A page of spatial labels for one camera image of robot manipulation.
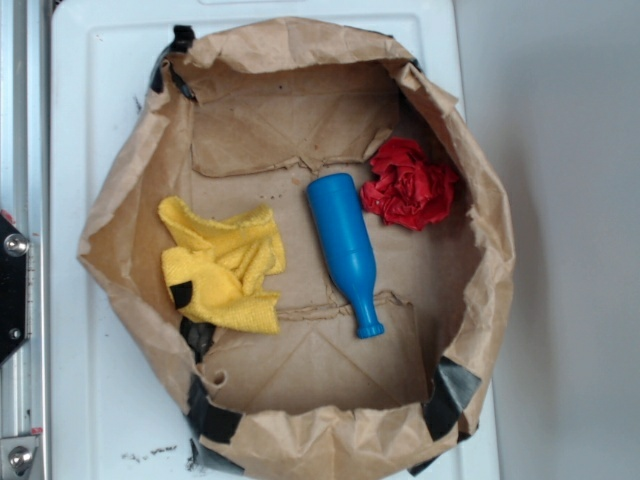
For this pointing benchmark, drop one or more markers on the blue plastic bottle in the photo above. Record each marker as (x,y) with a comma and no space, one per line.
(347,249)

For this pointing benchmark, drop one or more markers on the yellow microfiber cloth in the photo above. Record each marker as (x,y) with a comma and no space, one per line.
(215,272)

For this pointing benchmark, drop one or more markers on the crumpled red paper ball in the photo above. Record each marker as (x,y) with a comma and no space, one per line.
(409,190)

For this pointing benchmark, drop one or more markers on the brown paper bag tray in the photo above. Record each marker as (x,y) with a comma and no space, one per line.
(251,116)

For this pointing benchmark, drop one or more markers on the black metal bracket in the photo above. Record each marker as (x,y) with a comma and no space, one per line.
(13,287)

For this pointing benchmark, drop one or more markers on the aluminium frame rail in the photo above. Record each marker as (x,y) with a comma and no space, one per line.
(25,385)

